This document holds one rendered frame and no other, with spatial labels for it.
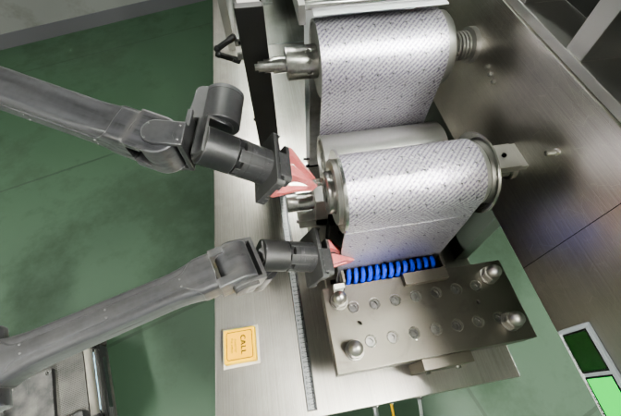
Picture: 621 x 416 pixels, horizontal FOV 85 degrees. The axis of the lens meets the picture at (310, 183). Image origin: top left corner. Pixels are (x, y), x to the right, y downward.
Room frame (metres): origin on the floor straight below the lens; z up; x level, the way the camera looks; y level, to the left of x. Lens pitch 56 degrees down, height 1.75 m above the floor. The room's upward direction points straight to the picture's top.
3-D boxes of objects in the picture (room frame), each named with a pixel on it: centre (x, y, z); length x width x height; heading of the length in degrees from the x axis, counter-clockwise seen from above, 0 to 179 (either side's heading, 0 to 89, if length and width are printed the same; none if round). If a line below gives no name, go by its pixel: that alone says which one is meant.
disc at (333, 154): (0.32, -0.05, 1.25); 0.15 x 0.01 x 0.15; 9
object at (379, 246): (0.28, -0.18, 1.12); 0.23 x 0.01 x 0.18; 99
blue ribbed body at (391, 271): (0.25, -0.18, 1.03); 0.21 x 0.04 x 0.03; 99
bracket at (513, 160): (0.37, -0.34, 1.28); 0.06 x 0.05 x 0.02; 99
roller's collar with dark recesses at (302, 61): (0.56, 0.02, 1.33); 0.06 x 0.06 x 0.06; 9
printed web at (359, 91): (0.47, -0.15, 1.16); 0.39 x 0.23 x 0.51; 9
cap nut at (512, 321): (0.15, -0.40, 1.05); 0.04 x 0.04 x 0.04
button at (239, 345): (0.12, 0.16, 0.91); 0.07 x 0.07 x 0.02; 9
